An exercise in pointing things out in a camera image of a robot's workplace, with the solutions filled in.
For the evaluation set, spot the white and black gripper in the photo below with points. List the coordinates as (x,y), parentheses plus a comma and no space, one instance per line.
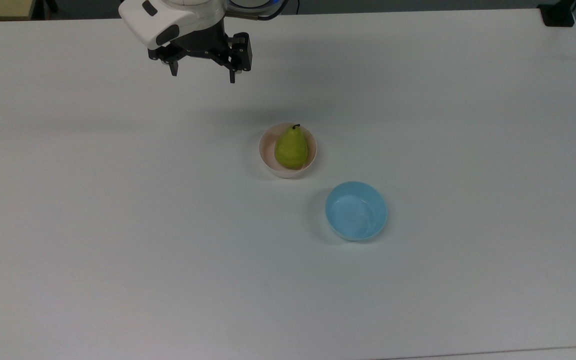
(173,20)

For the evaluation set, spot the green pear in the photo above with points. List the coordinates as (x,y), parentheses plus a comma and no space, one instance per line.
(291,148)

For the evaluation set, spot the pink plastic bowl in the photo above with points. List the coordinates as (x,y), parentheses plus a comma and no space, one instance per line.
(268,155)

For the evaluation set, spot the light blue plastic bowl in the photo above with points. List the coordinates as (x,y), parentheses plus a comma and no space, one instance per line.
(356,212)

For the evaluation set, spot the black chair leg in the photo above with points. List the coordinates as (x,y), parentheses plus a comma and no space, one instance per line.
(51,5)

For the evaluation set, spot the black table clamp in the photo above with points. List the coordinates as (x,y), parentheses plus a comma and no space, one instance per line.
(557,14)

